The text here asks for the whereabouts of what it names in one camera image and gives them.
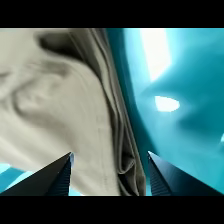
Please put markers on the beige garment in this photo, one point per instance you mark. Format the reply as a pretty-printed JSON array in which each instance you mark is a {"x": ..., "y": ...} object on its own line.
[{"x": 60, "y": 110}]

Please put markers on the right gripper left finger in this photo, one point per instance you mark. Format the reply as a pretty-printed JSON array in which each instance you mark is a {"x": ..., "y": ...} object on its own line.
[{"x": 46, "y": 181}]

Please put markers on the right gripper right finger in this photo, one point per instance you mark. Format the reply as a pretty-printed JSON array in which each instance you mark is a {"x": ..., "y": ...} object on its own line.
[{"x": 173, "y": 181}]

